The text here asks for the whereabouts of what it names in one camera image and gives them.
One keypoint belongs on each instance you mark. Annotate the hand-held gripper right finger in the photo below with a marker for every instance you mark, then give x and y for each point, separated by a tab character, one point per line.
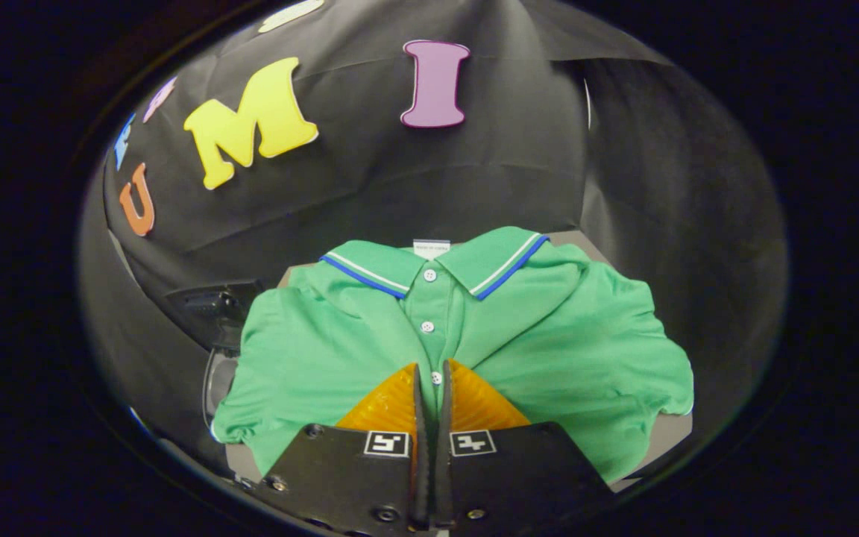
511	477

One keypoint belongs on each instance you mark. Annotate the grey cabinet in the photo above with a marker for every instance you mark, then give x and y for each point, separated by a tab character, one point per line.
661	440

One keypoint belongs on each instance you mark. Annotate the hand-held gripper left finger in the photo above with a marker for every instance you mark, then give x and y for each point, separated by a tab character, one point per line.
355	477

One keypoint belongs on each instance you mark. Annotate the transparent washing machine lid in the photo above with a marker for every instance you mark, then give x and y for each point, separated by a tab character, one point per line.
213	306

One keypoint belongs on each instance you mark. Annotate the green polo shirt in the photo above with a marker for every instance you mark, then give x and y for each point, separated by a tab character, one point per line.
549	335

